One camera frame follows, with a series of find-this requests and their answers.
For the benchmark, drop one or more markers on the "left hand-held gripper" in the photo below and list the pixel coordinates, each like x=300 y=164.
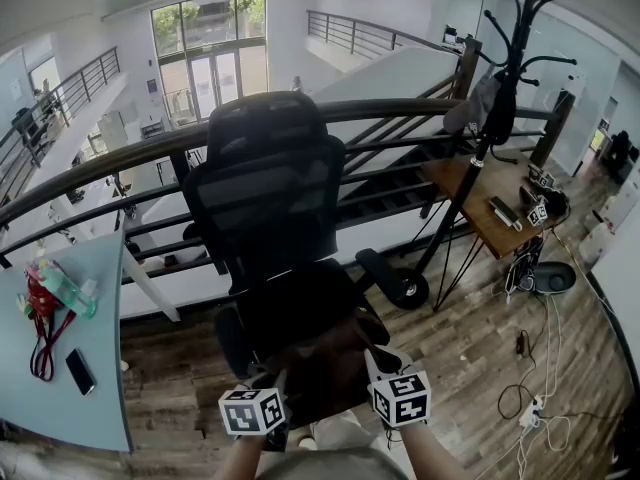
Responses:
x=250 y=413

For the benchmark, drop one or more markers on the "person's left forearm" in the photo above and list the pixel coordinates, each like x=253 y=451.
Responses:
x=242 y=460

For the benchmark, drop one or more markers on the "distant black balcony railing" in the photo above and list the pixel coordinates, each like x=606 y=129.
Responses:
x=350 y=20
x=75 y=80

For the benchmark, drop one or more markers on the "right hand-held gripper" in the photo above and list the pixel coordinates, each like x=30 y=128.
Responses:
x=405 y=398

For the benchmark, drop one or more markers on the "white power strip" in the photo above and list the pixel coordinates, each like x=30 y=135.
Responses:
x=531 y=413

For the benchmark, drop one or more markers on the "black smartphone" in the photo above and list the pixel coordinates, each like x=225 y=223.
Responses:
x=80 y=372

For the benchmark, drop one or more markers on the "black metal railing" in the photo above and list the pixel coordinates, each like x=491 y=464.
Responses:
x=400 y=105

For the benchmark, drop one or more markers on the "person's gray shirt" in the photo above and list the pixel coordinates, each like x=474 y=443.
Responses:
x=335 y=465

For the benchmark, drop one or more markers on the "black coat rack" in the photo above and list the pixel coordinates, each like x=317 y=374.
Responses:
x=525 y=18

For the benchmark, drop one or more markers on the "white and black device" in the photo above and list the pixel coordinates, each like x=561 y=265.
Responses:
x=505 y=213

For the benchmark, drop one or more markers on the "light blue table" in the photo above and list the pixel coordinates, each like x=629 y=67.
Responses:
x=30 y=408

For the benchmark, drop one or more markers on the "black power adapter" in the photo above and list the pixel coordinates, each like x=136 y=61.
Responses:
x=522 y=343

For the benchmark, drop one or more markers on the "large glass window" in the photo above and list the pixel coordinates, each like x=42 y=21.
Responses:
x=210 y=58

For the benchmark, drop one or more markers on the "black mesh office chair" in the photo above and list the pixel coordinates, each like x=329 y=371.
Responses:
x=265 y=183

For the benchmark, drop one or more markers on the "idle hand-held gripper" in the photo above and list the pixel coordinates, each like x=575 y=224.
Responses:
x=537 y=214
x=542 y=178

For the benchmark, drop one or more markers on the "gray round floor device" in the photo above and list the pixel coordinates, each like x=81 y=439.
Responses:
x=555 y=278

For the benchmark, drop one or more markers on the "person's light trousers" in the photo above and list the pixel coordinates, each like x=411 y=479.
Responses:
x=345 y=430

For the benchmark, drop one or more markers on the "green water bottle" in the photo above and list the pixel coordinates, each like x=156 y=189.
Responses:
x=70 y=290

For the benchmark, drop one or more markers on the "brown wooden side desk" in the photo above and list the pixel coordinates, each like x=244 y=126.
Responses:
x=470 y=183

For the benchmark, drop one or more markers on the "white desk with black edge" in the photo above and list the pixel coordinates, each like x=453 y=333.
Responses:
x=620 y=293

